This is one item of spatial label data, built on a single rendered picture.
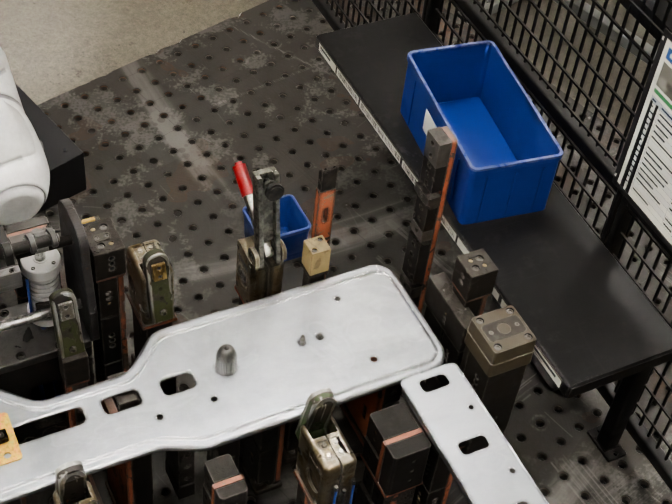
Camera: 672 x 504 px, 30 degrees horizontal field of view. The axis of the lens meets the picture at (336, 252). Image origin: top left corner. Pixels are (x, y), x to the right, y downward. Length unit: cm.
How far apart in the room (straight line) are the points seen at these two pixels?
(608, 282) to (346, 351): 45
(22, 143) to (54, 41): 188
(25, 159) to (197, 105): 65
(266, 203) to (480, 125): 53
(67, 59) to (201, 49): 115
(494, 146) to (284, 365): 60
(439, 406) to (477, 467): 11
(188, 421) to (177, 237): 71
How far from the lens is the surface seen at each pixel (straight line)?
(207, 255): 245
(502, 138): 226
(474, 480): 183
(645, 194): 200
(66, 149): 251
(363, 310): 198
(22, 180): 219
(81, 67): 396
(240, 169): 197
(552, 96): 218
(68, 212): 185
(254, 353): 192
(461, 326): 199
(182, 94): 278
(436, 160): 200
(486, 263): 198
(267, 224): 193
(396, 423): 188
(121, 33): 409
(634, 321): 203
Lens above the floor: 252
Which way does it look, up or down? 47 degrees down
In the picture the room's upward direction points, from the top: 7 degrees clockwise
